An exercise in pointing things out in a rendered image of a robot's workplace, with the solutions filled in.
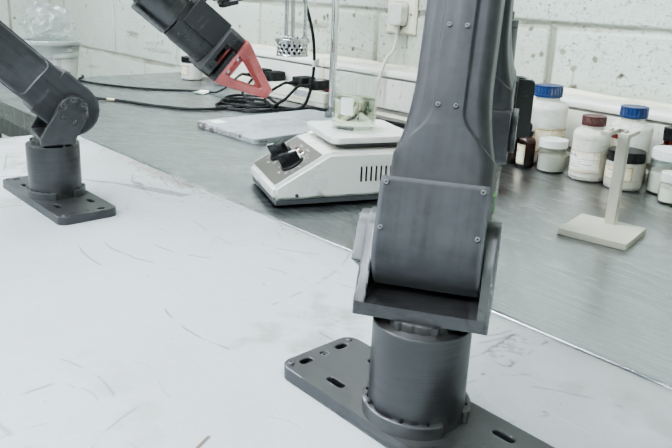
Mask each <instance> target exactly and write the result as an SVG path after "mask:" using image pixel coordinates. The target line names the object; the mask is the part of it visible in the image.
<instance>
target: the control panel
mask: <svg viewBox="0 0 672 448"><path fill-rule="evenodd" d="M285 144H286V146H290V148H291V150H294V148H295V147H299V148H298V149H297V151H298V152H299V151H300V150H303V152H302V153H300V156H302V157H303V161H302V162H301V163H300V164H299V165H298V166H296V167H295V168H293V169H291V170H288V171H282V170H281V164H280V163H279V161H278V160H276V161H272V160H271V159H270V155H271V153H269V154H267V155H265V156H264V157H262V158H260V159H259V160H257V161H255V162H254V164H255V165H256V166H257V167H258V168H259V169H260V170H261V171H262V172H263V173H264V174H265V176H266V177H267V178H268V179H269V180H270V181H271V182H272V183H273V184H274V185H275V184H277V183H279V182H281V181H282V180H284V179H285V178H287V177H289V176H290V175H292V174H294V173H295V172H297V171H298V170H300V169H302V168H303V167H305V166H306V165H308V164H310V163H311V162H313V161H314V160H316V159H318V158H319V157H321V156H322V154H321V153H320V152H318V151H317V150H315V149H314V148H313V147H311V146H310V145H308V144H307V143H306V142H304V141H303V140H301V139H300V138H299V137H297V136H296V137H295V138H293V139H291V140H290V141H288V142H286V143H285Z"/></svg>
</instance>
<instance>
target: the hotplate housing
mask: <svg viewBox="0 0 672 448"><path fill-rule="evenodd" d="M297 137H299V138H300V139H301V140H303V141H304V142H306V143H307V144H308V145H310V146H311V147H313V148H314V149H315V150H317V151H318V152H320V153H321V154H322V156H321V157H319V158H318V159H316V160H314V161H313V162H311V163H310V164H308V165H306V166H305V167H303V168H302V169H300V170H298V171H297V172H295V173H294V174H292V175H290V176H289V177H287V178H285V179H284V180H282V181H281V182H279V183H277V184H275V185H274V184H273V183H272V182H271V181H270V180H269V179H268V178H267V177H266V176H265V174H264V173H263V172H262V171H261V170H260V169H259V168H258V167H257V166H256V165H255V164H254V165H253V166H252V167H251V174H252V175H253V181H254V182H255V183H256V184H257V185H258V187H259V188H260V189H261V190H262V191H263V192H264V193H265V194H266V196H267V197H268V198H269V199H270V200H271V201H272V202H273V204H274V205H275V206H280V205H296V204H311V203H326V202H342V201H357V200H372V199H378V196H379V188H380V181H381V175H389V176H390V172H391V164H392V157H393V152H394V150H395V149H396V148H397V146H398V143H399V142H393V143H365V144H332V143H330V142H328V141H326V140H325V139H323V138H322V137H320V136H319V135H317V134H316V133H303V134H302V135H297Z"/></svg>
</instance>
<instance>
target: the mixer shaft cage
mask: <svg viewBox="0 0 672 448"><path fill-rule="evenodd" d="M307 7H308V0H304V20H303V36H302V38H299V37H298V36H297V35H295V0H291V33H290V35H288V29H289V0H285V19H284V36H283V37H276V38H275V42H276V43H277V53H276V56H282V57H308V54H307V52H308V44H309V43H310V39H308V36H307Z"/></svg>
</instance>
